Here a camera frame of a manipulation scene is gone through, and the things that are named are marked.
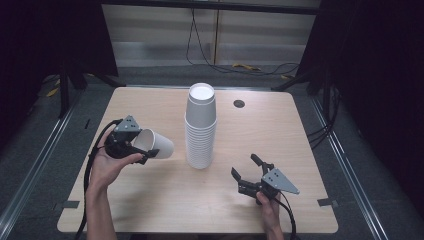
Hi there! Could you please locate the thin black wall cable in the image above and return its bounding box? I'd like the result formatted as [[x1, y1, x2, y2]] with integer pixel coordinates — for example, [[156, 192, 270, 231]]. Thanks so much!
[[185, 8, 301, 77]]

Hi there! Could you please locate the white paper cup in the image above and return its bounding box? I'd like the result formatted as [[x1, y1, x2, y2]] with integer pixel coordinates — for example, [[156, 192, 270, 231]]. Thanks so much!
[[132, 128, 175, 160]]

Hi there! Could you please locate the person's left hand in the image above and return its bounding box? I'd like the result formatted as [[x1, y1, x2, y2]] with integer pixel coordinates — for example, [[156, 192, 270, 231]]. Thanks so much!
[[88, 129, 144, 193]]

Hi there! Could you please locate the bundle of black cables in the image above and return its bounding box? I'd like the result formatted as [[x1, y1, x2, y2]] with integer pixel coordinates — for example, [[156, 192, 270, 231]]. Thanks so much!
[[306, 83, 344, 150]]

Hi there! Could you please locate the metal floor rail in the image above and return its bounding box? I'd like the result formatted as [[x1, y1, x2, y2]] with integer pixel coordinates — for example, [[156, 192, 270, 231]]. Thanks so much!
[[308, 94, 391, 240], [0, 91, 84, 233]]

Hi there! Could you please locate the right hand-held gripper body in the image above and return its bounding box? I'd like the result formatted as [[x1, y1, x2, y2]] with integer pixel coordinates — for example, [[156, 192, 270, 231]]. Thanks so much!
[[254, 167, 301, 206]]

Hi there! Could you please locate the person's right hand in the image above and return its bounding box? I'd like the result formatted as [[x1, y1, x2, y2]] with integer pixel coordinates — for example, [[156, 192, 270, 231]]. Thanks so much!
[[255, 191, 284, 232]]

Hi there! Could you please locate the hand-held gripper black cable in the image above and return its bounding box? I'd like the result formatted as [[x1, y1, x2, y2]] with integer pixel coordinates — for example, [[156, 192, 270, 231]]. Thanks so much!
[[74, 118, 124, 240], [276, 190, 298, 240]]

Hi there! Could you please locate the stack of white cups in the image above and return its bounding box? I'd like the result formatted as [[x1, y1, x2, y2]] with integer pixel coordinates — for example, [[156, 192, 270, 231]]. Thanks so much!
[[184, 82, 218, 170]]

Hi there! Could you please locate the right hand-held gripper black cable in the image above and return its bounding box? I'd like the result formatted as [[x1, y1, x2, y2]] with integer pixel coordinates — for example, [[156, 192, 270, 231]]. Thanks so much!
[[276, 190, 298, 240]]

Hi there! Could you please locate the dark curtain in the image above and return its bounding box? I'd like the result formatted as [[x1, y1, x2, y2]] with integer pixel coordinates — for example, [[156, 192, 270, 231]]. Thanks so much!
[[0, 0, 120, 153], [295, 0, 424, 209]]

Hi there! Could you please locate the black metal stand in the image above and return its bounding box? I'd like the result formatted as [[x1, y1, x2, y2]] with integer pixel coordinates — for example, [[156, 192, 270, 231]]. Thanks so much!
[[57, 61, 127, 119], [271, 66, 336, 113]]

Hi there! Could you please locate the black horizontal beam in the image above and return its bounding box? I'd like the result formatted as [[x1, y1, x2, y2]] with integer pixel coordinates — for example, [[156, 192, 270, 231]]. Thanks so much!
[[100, 0, 322, 16]]

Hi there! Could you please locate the left hand-held gripper black cable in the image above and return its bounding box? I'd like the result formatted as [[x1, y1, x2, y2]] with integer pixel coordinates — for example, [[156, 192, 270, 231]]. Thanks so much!
[[74, 118, 124, 240]]

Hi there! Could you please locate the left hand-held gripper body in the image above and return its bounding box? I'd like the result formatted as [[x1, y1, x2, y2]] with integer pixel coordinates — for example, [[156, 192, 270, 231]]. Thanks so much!
[[103, 114, 143, 160]]

